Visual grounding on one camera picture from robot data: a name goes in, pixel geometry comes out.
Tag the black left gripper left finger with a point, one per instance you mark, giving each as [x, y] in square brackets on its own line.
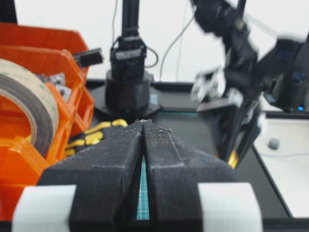
[107, 179]

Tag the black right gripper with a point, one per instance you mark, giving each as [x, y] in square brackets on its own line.
[235, 119]

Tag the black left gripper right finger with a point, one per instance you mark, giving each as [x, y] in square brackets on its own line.
[174, 169]

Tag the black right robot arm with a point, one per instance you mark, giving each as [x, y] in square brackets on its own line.
[221, 19]

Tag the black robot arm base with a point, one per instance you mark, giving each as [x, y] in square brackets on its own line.
[127, 92]

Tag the second black robot base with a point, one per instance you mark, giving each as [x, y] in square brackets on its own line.
[289, 76]

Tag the orange bin rack left column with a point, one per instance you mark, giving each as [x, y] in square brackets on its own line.
[41, 51]

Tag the small grey cap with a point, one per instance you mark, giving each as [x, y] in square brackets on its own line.
[274, 143]

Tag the green cutting mat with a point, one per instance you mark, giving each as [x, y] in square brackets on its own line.
[143, 212]

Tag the grey metal brackets pile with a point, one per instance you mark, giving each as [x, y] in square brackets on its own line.
[59, 81]

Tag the silver aluminium extrusion upper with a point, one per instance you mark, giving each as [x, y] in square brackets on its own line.
[89, 57]

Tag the beige tape roll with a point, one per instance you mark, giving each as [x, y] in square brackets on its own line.
[32, 96]

